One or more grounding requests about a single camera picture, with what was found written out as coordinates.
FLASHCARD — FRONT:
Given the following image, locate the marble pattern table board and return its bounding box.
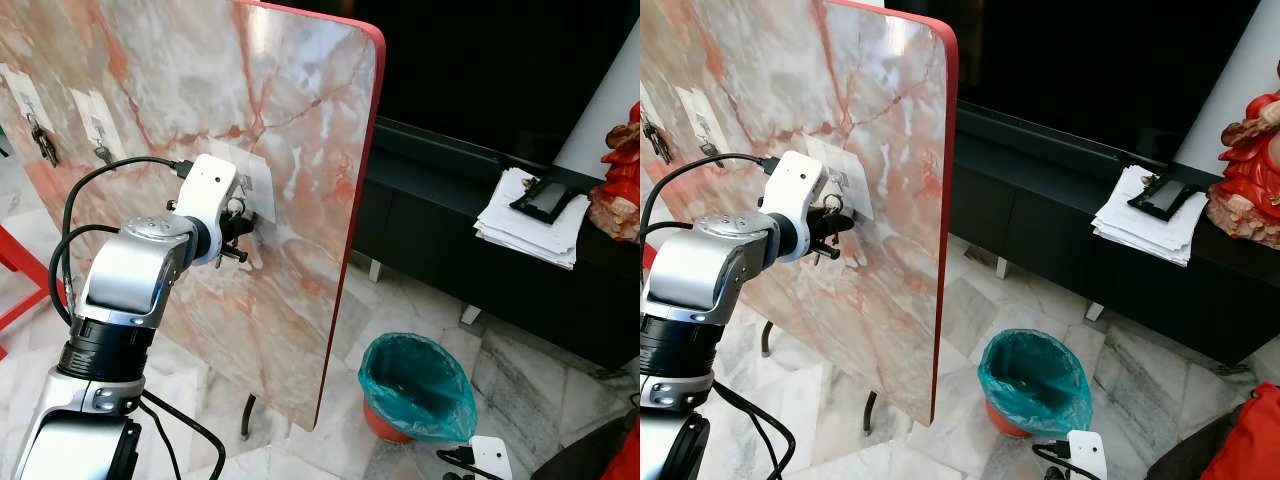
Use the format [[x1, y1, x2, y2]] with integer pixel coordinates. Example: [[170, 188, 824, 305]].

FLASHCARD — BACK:
[[0, 0, 388, 433], [640, 0, 959, 428]]

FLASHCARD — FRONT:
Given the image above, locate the key bunch with purple tag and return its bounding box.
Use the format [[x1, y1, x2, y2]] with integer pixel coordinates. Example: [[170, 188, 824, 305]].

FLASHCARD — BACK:
[[643, 115, 673, 164], [27, 112, 59, 166]]

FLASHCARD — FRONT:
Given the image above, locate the black TV console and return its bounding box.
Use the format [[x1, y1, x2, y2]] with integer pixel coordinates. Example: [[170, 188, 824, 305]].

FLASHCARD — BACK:
[[945, 100, 1280, 366], [352, 115, 640, 373]]

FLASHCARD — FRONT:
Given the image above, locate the red gold statue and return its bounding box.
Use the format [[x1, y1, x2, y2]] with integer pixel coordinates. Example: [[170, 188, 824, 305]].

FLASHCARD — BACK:
[[588, 100, 640, 243], [1207, 60, 1280, 251]]

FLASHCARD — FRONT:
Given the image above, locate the orange waste bin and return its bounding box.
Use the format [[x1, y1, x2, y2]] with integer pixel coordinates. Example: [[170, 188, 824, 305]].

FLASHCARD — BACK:
[[985, 398, 1031, 439], [362, 400, 411, 445]]

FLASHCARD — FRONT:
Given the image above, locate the teal bin bag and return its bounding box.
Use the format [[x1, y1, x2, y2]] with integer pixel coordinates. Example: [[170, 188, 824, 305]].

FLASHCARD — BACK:
[[977, 328, 1094, 438], [357, 332, 479, 444]]

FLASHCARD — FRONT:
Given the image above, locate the white paper stack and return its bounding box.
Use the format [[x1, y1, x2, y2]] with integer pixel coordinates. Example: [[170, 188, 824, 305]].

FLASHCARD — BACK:
[[1090, 163, 1206, 268], [473, 167, 591, 271]]

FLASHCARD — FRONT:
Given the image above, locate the black smartphone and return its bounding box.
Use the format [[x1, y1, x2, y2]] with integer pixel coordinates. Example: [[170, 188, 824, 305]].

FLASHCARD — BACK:
[[1128, 173, 1199, 221], [510, 178, 579, 224]]

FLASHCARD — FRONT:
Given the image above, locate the black flat television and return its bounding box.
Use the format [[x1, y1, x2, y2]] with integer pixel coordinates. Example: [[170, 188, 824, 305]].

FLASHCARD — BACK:
[[885, 0, 1261, 161], [270, 0, 640, 166]]

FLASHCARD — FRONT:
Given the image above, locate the red cushion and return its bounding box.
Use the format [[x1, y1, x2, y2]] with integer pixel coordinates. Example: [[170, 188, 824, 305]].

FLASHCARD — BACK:
[[1200, 382, 1280, 480], [600, 425, 640, 480]]

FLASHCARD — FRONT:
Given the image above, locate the black sofa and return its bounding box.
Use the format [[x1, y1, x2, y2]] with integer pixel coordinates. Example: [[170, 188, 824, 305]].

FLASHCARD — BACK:
[[530, 410, 640, 480], [1145, 405, 1241, 480]]

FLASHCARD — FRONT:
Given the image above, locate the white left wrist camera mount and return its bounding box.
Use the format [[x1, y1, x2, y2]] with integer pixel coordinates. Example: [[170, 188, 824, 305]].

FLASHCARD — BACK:
[[172, 153, 241, 266], [757, 150, 831, 263]]

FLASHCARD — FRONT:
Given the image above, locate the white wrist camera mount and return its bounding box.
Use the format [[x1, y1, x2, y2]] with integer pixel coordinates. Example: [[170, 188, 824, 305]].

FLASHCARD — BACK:
[[1066, 430, 1109, 480], [468, 435, 513, 480], [172, 153, 241, 266], [757, 150, 831, 263]]

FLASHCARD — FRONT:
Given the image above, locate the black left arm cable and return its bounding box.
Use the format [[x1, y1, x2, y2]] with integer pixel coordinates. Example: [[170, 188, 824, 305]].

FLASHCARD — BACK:
[[48, 155, 227, 480], [640, 152, 798, 480]]

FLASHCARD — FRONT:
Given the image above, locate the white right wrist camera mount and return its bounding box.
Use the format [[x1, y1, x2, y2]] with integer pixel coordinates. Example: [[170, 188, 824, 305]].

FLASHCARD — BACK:
[[468, 435, 513, 480], [1066, 430, 1109, 480]]

